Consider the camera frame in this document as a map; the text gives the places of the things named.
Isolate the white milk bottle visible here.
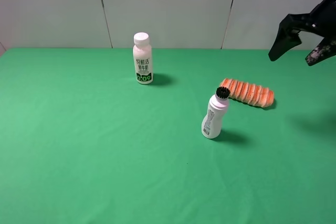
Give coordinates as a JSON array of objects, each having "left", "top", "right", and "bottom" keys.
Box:
[{"left": 133, "top": 32, "right": 153, "bottom": 84}]

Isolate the white bottle with black brush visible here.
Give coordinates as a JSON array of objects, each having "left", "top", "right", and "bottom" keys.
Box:
[{"left": 201, "top": 87, "right": 230, "bottom": 139}]

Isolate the orange striped bread loaf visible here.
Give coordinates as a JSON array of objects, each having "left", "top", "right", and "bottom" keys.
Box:
[{"left": 220, "top": 78, "right": 274, "bottom": 108}]

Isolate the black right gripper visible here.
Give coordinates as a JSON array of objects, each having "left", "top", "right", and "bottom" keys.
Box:
[{"left": 268, "top": 0, "right": 336, "bottom": 66}]

